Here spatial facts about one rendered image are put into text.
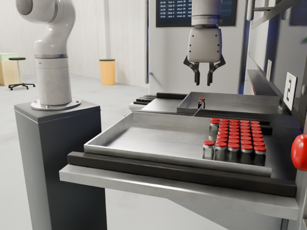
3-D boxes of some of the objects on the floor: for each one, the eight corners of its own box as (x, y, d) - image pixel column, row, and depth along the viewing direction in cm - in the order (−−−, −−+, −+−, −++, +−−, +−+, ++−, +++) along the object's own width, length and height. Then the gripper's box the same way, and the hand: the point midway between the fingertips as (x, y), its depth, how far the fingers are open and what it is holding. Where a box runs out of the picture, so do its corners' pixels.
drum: (119, 84, 669) (118, 59, 652) (106, 86, 643) (104, 60, 626) (110, 82, 696) (109, 58, 679) (97, 84, 670) (96, 59, 653)
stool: (15, 86, 644) (11, 56, 625) (37, 86, 643) (34, 56, 623) (1, 90, 588) (-4, 58, 569) (26, 90, 587) (21, 58, 567)
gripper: (176, 23, 78) (175, 86, 83) (234, 22, 73) (229, 88, 78) (181, 25, 85) (180, 82, 90) (234, 23, 80) (230, 84, 85)
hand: (203, 78), depth 84 cm, fingers open, 3 cm apart
